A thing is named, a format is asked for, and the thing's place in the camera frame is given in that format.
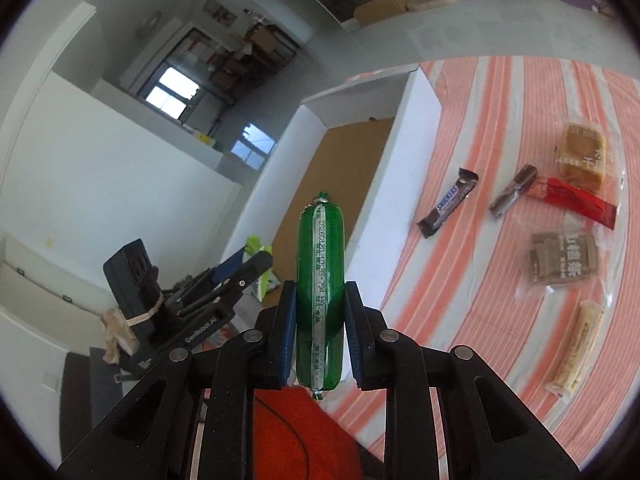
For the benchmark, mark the brown cardboard box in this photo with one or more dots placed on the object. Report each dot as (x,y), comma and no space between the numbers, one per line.
(380,7)

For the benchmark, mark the dark brown chocolate bar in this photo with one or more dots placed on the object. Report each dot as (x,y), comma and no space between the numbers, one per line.
(447,202)

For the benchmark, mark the pale yellow stick snack packet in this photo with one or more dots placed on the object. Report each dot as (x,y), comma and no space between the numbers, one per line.
(577,345)

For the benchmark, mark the green sausage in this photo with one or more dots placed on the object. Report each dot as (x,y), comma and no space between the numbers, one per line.
(322,260)

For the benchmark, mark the red fabric seat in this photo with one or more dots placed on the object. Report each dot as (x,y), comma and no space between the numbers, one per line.
(290,435)

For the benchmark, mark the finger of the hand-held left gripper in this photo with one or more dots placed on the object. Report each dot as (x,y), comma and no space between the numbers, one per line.
(230,266)
(252,267)

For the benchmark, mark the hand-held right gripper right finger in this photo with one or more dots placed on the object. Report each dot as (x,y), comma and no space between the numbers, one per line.
(354,330)

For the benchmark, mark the slim dark snack bar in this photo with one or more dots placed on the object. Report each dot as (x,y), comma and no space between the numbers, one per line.
(512,190)

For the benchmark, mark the red snack packet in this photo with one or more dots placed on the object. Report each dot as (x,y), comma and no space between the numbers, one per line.
(575,202)

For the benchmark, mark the white green snack packet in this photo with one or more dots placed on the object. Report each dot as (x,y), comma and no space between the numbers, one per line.
(265,282)

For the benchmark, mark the packaged bread loaf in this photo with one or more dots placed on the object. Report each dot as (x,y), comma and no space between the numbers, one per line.
(582,155)

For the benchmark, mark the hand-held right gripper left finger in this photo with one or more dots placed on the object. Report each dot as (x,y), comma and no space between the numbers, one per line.
(287,330)

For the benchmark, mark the framed wall picture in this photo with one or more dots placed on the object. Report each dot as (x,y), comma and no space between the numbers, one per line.
(220,11)

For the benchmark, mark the clear bag of brown strips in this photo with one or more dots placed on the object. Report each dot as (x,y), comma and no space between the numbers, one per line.
(562,257)

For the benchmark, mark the white cardboard box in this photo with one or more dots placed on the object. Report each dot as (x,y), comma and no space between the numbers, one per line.
(420,125)

